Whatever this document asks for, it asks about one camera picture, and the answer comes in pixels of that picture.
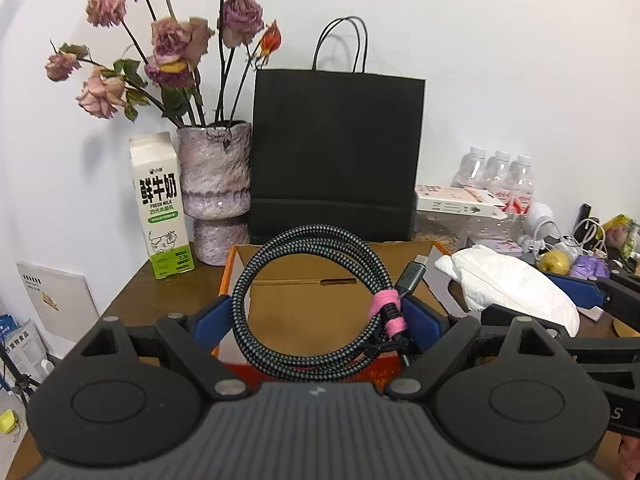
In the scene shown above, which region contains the black braided usb cable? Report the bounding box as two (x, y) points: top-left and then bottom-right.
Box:
(231, 223), (431, 383)

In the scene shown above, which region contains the white cloth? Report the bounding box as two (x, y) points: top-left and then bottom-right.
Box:
(435, 245), (580, 337)

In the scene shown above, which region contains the purple tissue pack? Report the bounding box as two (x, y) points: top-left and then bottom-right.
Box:
(568, 255), (611, 281)

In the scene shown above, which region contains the white tin box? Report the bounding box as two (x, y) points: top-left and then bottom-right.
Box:
(469, 237), (523, 257)

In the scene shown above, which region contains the green yellow pear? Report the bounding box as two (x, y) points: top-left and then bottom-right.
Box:
(536, 249), (573, 275)

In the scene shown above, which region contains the white green milk carton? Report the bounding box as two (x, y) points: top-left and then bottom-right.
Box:
(129, 132), (194, 280)

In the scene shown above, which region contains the clear plastic food container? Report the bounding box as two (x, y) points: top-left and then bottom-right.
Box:
(413, 211), (512, 252)

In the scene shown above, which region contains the red cardboard box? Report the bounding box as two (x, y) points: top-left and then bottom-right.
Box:
(209, 240), (464, 388)

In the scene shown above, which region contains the white flat long box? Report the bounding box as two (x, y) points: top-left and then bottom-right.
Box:
(416, 184), (506, 220)

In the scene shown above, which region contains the water bottle right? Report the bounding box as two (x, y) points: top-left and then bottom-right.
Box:
(506, 155), (535, 214)

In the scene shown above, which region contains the water bottle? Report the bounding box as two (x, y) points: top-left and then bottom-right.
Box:
(451, 146), (486, 188)
(483, 150), (511, 196)
(506, 155), (535, 214)

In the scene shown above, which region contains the water bottle middle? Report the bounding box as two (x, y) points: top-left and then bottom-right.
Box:
(483, 150), (511, 196)

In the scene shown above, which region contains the water bottle left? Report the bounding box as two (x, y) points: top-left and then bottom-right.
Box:
(451, 146), (486, 188)

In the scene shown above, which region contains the black paper bag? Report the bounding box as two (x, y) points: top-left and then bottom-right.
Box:
(248, 16), (426, 244)

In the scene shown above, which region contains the dried pink roses bouquet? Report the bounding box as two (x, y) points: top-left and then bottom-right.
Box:
(44, 0), (282, 128)

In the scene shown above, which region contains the white charger with cables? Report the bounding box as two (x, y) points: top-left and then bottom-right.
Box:
(518, 202), (608, 263)

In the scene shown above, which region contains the white booklet by wall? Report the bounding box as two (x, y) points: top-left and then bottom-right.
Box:
(16, 262), (99, 342)

